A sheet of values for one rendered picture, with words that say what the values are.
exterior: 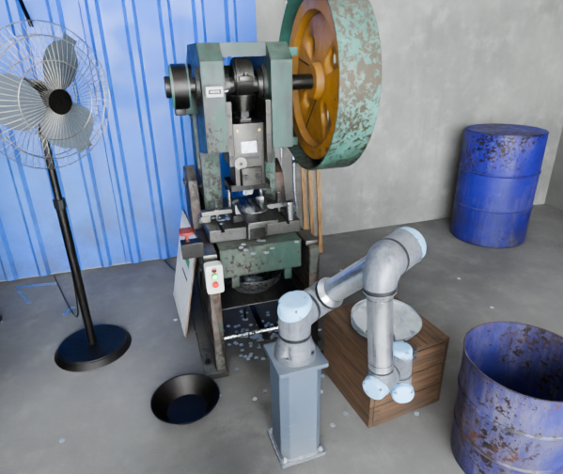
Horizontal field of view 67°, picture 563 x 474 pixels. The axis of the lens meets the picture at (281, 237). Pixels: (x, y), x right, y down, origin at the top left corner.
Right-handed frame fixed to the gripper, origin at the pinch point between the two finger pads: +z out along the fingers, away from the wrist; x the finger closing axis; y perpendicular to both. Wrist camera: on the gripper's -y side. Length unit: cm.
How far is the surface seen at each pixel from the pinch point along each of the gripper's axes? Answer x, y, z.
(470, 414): 14.0, -24.1, -28.2
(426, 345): 5.8, -16.3, 0.7
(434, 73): -96, -77, 222
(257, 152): -65, 54, 49
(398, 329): 0.8, -5.4, 4.8
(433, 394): 34.9, -23.9, 5.5
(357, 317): 0.5, 10.0, 13.7
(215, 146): -70, 71, 38
